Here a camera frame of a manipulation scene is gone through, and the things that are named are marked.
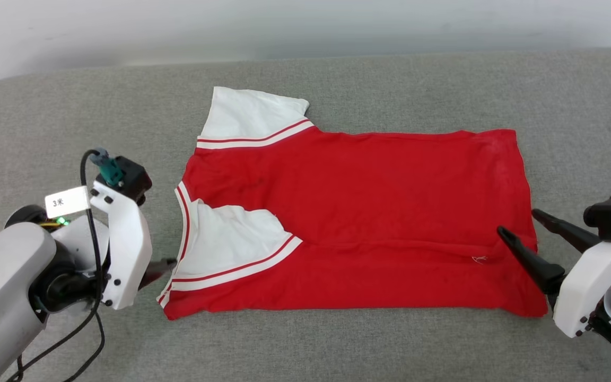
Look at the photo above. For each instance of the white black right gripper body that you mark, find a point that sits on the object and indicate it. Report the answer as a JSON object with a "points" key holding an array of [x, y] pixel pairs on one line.
{"points": [[584, 286]]}

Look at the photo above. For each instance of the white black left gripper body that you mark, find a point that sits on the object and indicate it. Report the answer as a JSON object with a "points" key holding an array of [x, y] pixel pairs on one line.
{"points": [[128, 249]]}

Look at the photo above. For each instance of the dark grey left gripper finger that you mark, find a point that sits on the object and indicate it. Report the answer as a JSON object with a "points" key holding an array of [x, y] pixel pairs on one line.
{"points": [[158, 270]]}

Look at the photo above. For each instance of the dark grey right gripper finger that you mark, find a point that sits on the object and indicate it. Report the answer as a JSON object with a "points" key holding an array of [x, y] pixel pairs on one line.
{"points": [[568, 231], [536, 265]]}

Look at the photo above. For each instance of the red and white t-shirt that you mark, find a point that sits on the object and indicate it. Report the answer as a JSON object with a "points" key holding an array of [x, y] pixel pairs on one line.
{"points": [[369, 212]]}

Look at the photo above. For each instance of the grey fabric sofa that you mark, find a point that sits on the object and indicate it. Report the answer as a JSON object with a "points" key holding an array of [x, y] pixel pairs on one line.
{"points": [[337, 345]]}

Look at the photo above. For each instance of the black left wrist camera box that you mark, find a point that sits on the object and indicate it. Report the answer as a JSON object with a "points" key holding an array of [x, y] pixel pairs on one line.
{"points": [[133, 180]]}

